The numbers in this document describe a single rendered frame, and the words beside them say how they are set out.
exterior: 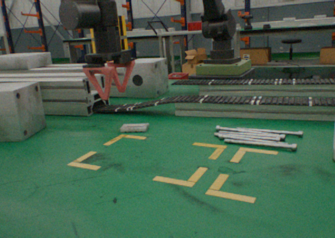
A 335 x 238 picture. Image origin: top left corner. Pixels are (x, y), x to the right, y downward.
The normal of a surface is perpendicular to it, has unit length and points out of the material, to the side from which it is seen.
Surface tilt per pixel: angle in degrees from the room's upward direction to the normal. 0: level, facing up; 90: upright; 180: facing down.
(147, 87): 90
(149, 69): 90
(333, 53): 89
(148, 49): 90
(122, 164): 0
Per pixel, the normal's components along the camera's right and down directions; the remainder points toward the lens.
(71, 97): -0.35, 0.28
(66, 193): -0.07, -0.96
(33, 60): 0.93, 0.03
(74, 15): -0.55, 0.26
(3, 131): -0.14, 0.28
